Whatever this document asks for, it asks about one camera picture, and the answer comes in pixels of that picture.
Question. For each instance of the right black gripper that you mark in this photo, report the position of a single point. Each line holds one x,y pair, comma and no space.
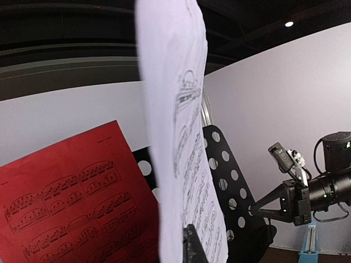
295,204

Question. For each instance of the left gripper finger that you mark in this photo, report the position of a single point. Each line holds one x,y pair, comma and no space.
193,251

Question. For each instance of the black music stand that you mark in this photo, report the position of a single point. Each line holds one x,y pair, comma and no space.
233,197

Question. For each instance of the blue metronome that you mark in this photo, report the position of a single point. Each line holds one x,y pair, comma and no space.
310,249

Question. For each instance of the red sheet music paper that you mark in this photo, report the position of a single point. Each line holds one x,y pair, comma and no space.
83,199

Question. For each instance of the white sheet music paper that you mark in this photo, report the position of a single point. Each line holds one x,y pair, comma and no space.
172,51

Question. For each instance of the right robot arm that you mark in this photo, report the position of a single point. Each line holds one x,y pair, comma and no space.
331,186

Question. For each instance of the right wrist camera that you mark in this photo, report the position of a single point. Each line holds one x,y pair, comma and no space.
290,162

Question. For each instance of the right aluminium frame post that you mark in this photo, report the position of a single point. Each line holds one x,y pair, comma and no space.
206,111

